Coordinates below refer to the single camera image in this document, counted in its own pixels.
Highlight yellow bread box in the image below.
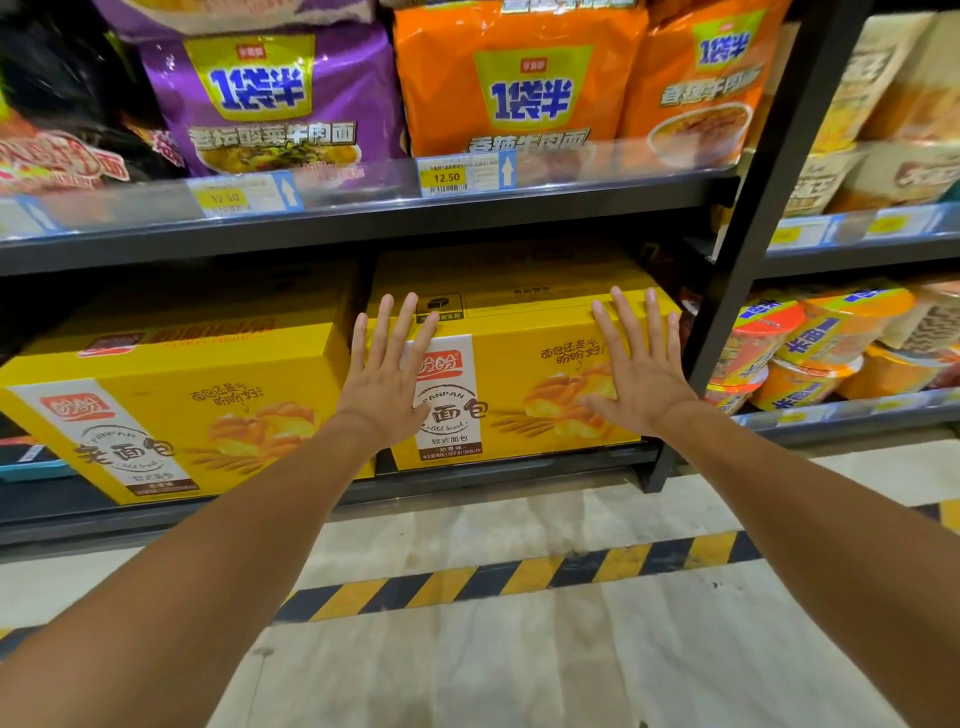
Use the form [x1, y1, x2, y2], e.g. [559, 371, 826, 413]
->
[0, 262, 374, 504]
[367, 247, 684, 471]

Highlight orange striped snack packs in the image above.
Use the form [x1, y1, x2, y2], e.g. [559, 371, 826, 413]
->
[705, 277, 960, 414]

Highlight person's right forearm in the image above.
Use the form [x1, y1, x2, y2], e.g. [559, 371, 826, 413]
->
[652, 402, 960, 728]

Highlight person's left forearm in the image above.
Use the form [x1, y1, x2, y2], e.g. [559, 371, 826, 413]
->
[0, 417, 377, 728]

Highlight person's right hand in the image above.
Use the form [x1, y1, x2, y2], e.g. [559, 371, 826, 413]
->
[580, 285, 699, 440]

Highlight black metal shelf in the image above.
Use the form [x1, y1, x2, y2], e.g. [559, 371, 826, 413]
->
[0, 0, 960, 564]

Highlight person's left hand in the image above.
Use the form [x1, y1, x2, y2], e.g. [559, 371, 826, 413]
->
[333, 292, 441, 452]

